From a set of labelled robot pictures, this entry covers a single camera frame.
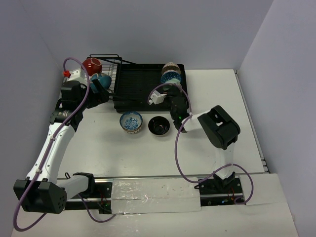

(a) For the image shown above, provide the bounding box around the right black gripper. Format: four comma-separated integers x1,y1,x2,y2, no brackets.
160,83,183,120

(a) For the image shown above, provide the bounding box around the red bowl white inside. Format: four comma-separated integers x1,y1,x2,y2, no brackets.
82,57,102,76

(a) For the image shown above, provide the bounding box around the blue patterned bowl underneath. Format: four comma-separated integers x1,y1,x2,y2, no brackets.
160,71,182,84

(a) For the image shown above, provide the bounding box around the brown patterned white bowl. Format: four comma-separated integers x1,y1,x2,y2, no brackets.
161,62,181,75

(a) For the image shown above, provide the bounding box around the blue floral white bowl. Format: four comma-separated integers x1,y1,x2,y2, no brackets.
119,111,143,134

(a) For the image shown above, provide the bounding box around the celadon green bowl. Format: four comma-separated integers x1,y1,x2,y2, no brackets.
162,79,182,91

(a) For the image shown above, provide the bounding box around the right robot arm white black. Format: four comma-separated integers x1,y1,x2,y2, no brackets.
165,83,240,193

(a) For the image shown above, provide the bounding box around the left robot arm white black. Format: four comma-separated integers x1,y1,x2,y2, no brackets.
13,79,110,214

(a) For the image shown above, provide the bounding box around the black plastic drain tray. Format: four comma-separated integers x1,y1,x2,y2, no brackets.
113,63,186,112

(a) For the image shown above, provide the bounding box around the white taped cover sheet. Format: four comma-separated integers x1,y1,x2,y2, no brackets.
111,178,201,214

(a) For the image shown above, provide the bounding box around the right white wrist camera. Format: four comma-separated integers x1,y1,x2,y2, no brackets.
148,90,166,105

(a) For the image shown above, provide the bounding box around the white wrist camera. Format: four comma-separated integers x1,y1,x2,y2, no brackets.
63,68,86,84
148,90,166,105

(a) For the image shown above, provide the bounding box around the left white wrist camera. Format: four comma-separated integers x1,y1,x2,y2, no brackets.
63,68,86,84

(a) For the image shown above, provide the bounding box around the black wire dish rack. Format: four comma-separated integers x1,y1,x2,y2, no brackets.
87,54,136,101

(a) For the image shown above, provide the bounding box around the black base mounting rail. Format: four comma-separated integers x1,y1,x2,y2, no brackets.
66,176,244,214

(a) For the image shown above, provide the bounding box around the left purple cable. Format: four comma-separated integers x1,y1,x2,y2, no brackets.
12,57,117,232

